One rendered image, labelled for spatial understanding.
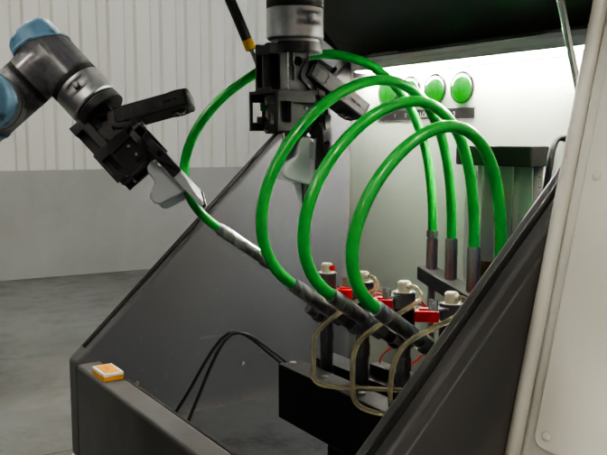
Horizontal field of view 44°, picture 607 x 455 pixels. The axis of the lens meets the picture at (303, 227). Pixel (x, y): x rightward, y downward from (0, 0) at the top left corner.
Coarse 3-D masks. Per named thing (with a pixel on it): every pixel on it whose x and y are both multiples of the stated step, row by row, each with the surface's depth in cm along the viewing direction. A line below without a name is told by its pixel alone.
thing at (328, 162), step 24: (408, 96) 90; (360, 120) 86; (456, 120) 94; (336, 144) 85; (456, 144) 96; (312, 192) 83; (312, 216) 83; (312, 264) 84; (480, 264) 99; (360, 312) 88; (384, 336) 90
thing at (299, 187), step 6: (294, 144) 103; (294, 150) 103; (288, 156) 103; (270, 162) 101; (282, 168) 102; (282, 174) 102; (282, 180) 102; (288, 180) 103; (294, 186) 104; (300, 186) 103; (300, 192) 103; (300, 198) 103
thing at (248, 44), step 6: (228, 0) 128; (234, 0) 129; (228, 6) 129; (234, 6) 129; (234, 12) 129; (240, 12) 130; (234, 18) 129; (240, 18) 129; (240, 24) 130; (246, 24) 130; (240, 30) 130; (246, 30) 130; (240, 36) 131; (246, 36) 130; (246, 42) 131; (252, 42) 131; (246, 48) 131; (252, 48) 131; (252, 54) 132; (282, 138) 136
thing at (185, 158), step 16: (368, 64) 111; (240, 80) 107; (224, 96) 107; (400, 96) 113; (208, 112) 107; (416, 112) 113; (192, 128) 107; (416, 128) 114; (192, 144) 107; (432, 176) 115; (432, 192) 115; (192, 208) 108; (432, 208) 116; (208, 224) 109; (432, 224) 116
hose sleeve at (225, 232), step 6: (222, 228) 109; (228, 228) 109; (222, 234) 109; (228, 234) 109; (234, 234) 110; (228, 240) 110; (234, 240) 110; (240, 240) 110; (246, 240) 110; (240, 246) 110; (246, 246) 110; (252, 246) 110; (246, 252) 110; (252, 252) 110; (258, 252) 110; (258, 258) 111
